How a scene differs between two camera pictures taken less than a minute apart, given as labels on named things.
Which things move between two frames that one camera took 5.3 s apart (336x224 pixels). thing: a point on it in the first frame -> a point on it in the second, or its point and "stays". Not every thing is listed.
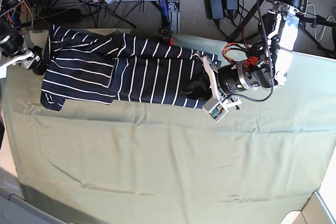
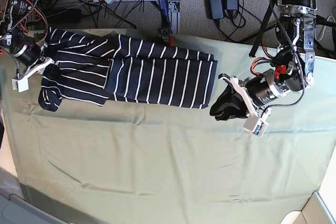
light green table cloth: (116, 162) stays
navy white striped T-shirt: (104, 68) stays
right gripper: (200, 88) -> (230, 105)
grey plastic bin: (14, 209) stays
